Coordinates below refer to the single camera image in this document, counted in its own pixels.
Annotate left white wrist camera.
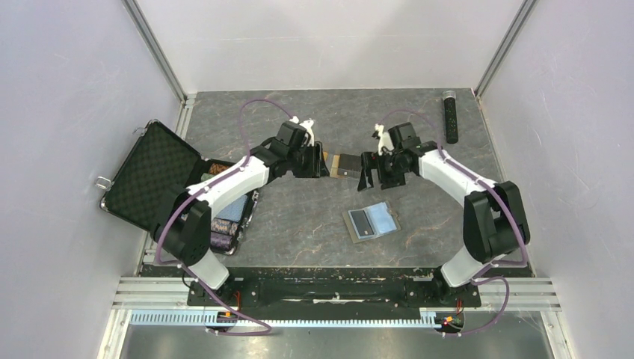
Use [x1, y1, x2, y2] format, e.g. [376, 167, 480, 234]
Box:
[289, 116, 315, 147]

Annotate blue playing card deck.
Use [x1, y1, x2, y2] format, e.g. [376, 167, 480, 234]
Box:
[215, 194, 248, 223]

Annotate clear plastic card box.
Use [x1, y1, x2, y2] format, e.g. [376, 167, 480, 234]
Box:
[337, 153, 361, 180]

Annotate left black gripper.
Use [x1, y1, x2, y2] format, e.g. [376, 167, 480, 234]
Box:
[288, 142, 330, 179]

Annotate slotted cable duct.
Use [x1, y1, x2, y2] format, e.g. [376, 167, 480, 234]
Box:
[129, 308, 458, 329]

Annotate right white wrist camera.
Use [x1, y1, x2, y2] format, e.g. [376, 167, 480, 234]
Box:
[372, 123, 394, 156]

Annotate grey card holder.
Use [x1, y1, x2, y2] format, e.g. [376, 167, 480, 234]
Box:
[342, 201, 401, 244]

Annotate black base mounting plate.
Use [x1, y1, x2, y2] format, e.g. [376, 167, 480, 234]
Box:
[216, 267, 481, 320]

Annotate black poker chip case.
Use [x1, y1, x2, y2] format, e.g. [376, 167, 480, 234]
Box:
[100, 120, 259, 255]

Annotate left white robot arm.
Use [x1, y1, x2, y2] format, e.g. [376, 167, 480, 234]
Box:
[152, 117, 328, 305]

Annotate orange credit cards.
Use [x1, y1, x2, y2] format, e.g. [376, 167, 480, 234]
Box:
[323, 152, 340, 178]

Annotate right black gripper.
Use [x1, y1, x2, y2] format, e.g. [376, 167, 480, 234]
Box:
[358, 150, 410, 191]

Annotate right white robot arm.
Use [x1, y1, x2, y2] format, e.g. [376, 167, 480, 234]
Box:
[357, 122, 530, 305]

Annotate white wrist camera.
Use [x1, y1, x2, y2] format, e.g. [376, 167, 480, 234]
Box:
[289, 116, 315, 147]
[372, 123, 394, 156]

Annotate black VIP credit card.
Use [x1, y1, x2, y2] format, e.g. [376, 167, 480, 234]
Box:
[348, 209, 375, 240]

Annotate black glitter microphone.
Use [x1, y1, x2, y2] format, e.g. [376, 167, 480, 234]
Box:
[442, 90, 459, 144]

